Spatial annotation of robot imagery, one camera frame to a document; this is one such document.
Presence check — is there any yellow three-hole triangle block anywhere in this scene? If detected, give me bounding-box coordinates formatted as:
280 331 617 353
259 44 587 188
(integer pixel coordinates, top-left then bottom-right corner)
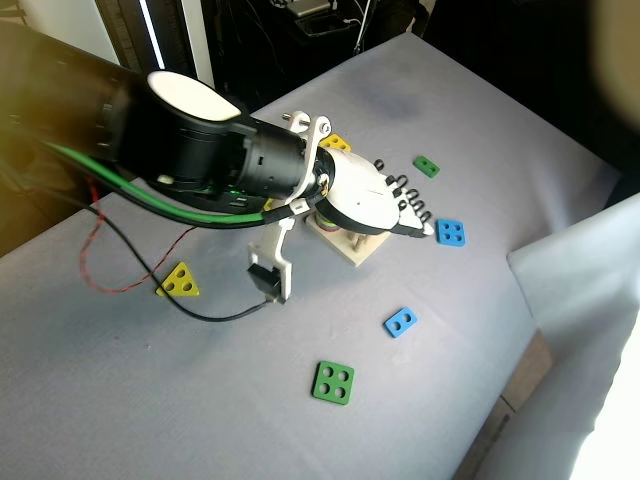
154 260 201 299

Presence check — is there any red braided cable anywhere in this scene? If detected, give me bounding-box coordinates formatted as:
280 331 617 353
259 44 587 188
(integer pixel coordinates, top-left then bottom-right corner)
78 175 201 295

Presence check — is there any thin black cable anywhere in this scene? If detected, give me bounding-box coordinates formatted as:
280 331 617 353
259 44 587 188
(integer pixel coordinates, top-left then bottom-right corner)
0 167 275 324

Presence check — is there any grey table cloth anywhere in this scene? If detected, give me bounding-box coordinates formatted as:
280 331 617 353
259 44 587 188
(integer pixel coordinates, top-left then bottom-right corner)
0 32 624 480

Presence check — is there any blue two-hole rectangular block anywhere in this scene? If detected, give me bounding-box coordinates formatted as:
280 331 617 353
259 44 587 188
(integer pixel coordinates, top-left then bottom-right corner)
383 306 419 340

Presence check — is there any wooden peg board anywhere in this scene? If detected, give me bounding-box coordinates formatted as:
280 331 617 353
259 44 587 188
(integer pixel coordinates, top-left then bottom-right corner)
305 214 391 269

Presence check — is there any white fabric sheet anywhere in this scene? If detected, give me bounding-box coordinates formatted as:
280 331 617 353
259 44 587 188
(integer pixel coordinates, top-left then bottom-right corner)
452 192 640 480

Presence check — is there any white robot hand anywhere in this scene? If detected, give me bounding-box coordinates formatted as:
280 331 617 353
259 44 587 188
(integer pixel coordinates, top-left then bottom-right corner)
318 149 436 240

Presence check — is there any thick green cable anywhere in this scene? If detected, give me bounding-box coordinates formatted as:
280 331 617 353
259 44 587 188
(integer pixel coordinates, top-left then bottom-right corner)
37 142 297 230

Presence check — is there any green four-hole square block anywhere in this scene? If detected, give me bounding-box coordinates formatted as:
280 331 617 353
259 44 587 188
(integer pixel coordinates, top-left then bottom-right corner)
310 360 356 404

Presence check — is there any stack of coloured rings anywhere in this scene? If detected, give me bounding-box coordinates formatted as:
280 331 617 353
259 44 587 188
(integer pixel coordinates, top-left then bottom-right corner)
315 213 346 235

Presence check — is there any blue four-hole square block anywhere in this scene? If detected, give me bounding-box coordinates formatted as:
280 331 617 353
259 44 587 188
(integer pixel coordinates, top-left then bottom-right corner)
434 218 469 247

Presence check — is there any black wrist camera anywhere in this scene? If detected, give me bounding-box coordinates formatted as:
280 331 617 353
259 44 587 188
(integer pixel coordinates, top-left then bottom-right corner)
247 263 287 305

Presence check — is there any green two-hole rectangular block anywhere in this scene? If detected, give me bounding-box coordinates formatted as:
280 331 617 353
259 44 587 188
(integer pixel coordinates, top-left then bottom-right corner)
412 155 442 179

